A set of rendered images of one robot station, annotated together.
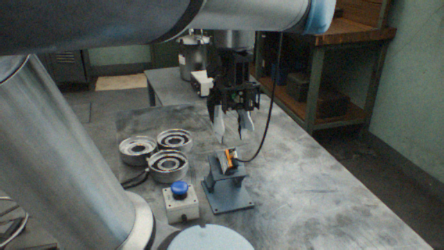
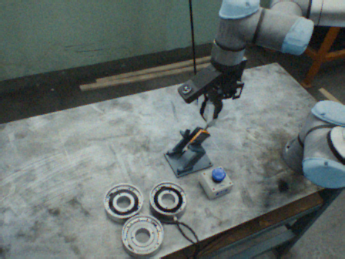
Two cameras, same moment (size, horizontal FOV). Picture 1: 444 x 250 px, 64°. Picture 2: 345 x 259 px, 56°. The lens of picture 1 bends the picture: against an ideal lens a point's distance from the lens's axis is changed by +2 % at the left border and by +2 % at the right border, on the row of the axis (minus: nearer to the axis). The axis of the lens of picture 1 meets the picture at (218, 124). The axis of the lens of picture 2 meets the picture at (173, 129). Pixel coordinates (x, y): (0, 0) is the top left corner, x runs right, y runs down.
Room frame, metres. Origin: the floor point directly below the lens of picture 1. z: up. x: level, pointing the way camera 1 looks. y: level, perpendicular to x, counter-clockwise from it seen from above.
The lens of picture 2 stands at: (0.91, 0.59, 1.62)
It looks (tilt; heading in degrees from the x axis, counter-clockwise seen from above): 47 degrees down; 255
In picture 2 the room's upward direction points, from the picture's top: 9 degrees clockwise
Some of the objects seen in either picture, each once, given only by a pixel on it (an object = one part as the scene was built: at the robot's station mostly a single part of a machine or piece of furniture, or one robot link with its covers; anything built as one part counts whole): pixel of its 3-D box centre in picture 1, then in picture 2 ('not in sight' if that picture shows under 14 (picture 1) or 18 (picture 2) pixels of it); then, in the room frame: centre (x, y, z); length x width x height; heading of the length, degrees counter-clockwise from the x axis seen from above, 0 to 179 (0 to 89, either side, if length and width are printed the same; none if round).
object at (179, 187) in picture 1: (180, 194); (217, 177); (0.63, 0.09, 0.85); 0.04 x 0.04 x 0.05
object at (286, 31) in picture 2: not in sight; (283, 28); (0.55, 0.00, 1.28); 0.11 x 0.11 x 0.08; 63
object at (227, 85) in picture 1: (235, 78); (223, 77); (0.64, -0.03, 1.12); 0.09 x 0.08 x 0.12; 17
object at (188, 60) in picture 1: (200, 55); not in sight; (1.77, 0.10, 0.83); 0.41 x 0.19 x 0.30; 20
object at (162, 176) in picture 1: (168, 167); (168, 200); (0.78, 0.13, 0.82); 0.10 x 0.10 x 0.04
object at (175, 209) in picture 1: (180, 204); (217, 182); (0.62, 0.09, 0.82); 0.08 x 0.07 x 0.05; 16
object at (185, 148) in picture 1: (175, 143); (123, 203); (0.90, 0.13, 0.82); 0.10 x 0.10 x 0.04
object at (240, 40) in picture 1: (236, 35); (227, 49); (0.65, -0.03, 1.20); 0.08 x 0.08 x 0.05
